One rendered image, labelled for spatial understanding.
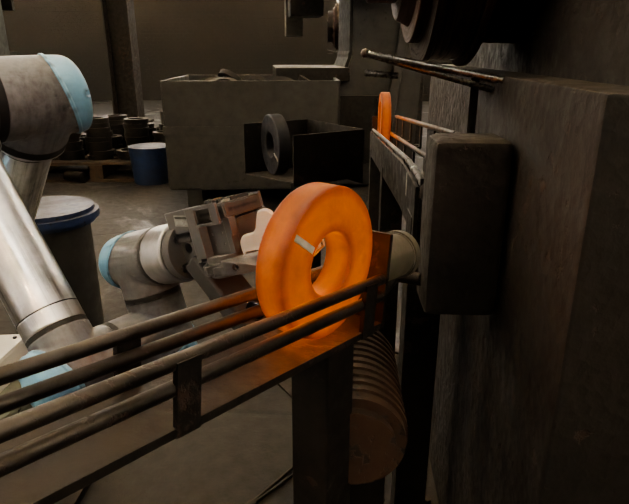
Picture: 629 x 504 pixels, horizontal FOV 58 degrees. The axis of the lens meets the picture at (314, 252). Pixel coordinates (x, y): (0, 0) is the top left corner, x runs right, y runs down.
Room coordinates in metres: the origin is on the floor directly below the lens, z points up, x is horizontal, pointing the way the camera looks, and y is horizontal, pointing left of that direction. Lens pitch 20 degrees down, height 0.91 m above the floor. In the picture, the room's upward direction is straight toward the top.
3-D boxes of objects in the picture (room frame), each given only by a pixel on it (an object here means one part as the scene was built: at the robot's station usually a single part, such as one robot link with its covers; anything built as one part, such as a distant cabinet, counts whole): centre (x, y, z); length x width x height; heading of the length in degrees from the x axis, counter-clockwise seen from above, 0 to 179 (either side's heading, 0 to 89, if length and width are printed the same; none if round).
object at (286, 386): (1.48, 0.03, 0.36); 0.26 x 0.20 x 0.72; 33
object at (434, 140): (0.74, -0.20, 0.68); 0.11 x 0.08 x 0.24; 88
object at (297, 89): (3.75, 0.37, 0.39); 1.03 x 0.83 x 0.79; 92
